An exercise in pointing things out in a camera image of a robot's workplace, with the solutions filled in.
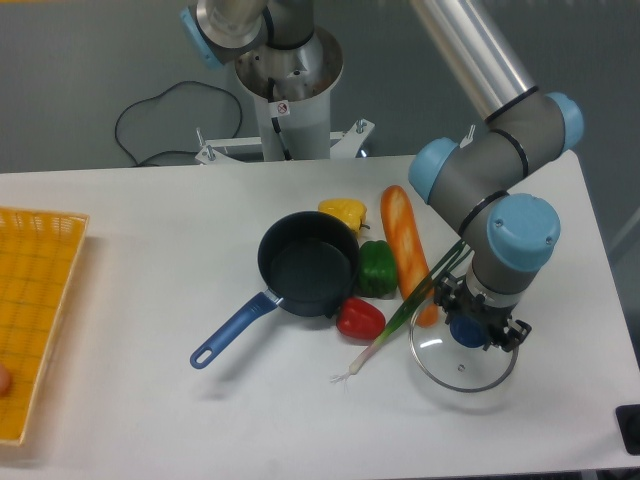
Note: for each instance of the yellow woven basket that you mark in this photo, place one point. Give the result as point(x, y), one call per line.
point(39, 252)

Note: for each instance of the yellow bell pepper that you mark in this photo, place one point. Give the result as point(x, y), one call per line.
point(351, 212)

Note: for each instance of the black device at table edge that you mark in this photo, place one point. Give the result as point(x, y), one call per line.
point(628, 418)

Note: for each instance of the orange bread loaf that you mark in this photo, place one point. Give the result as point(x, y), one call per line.
point(402, 236)

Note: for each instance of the green spring onion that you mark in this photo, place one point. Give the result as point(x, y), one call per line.
point(424, 292)

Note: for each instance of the green bell pepper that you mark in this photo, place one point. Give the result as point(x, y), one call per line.
point(377, 275)

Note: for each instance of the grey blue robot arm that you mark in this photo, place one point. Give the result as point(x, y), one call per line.
point(468, 185)

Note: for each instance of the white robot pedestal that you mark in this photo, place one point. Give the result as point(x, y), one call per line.
point(291, 90)

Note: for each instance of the red bell pepper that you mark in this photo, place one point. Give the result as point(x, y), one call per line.
point(358, 319)

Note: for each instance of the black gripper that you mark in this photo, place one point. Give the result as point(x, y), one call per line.
point(474, 324)

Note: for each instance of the glass lid with blue knob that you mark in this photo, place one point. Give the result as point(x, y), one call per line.
point(455, 352)

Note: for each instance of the dark saucepan with blue handle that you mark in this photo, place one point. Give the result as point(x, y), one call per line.
point(309, 261)

